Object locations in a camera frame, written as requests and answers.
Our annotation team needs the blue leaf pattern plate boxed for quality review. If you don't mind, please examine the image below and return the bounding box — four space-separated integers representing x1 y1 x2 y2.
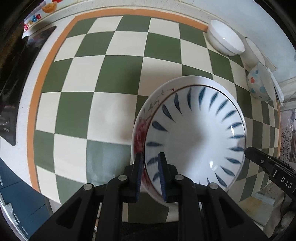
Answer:
143 84 247 193

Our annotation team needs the red floral plate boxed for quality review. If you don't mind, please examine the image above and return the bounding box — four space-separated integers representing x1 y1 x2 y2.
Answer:
130 75 247 203

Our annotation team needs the colourful dotted white bowl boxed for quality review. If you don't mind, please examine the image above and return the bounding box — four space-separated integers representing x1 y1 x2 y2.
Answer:
247 63 276 101

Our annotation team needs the white bowl with rim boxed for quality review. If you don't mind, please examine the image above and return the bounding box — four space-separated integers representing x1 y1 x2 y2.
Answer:
240 37 265 68

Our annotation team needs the plain white bowl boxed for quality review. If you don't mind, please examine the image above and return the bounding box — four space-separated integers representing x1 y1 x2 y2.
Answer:
207 20 245 56

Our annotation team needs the green checkered table mat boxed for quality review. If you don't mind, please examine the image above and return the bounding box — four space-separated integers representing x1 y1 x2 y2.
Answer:
26 8 282 224

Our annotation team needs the blue cabinet front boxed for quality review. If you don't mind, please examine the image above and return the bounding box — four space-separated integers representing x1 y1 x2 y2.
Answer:
1 161 50 238

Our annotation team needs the black induction cooktop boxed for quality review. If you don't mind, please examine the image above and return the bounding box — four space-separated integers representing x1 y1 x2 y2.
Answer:
1 24 56 146

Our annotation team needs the colourful fruit wall sticker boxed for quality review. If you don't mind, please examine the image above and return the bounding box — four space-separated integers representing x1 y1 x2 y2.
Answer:
24 0 62 31

